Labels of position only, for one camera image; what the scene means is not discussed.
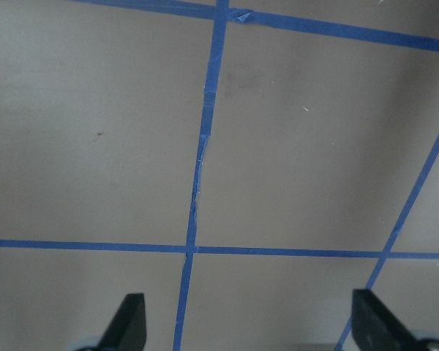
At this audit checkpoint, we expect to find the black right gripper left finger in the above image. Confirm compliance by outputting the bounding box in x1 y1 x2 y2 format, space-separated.
97 293 147 351

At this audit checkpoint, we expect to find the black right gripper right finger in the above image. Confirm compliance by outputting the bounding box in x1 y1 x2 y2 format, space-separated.
351 289 418 351

